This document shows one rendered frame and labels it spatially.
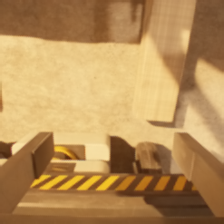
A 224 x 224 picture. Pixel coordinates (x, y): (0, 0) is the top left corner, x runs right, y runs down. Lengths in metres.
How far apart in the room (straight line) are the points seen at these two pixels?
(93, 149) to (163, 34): 0.33
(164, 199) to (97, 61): 0.40
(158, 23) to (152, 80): 0.13
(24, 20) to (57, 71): 0.17
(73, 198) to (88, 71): 0.36
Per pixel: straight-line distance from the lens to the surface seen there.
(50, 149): 0.17
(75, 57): 0.52
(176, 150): 0.17
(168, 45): 0.42
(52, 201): 0.27
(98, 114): 0.52
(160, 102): 0.43
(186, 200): 0.27
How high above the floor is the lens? 0.50
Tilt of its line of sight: 75 degrees down
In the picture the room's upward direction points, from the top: 177 degrees counter-clockwise
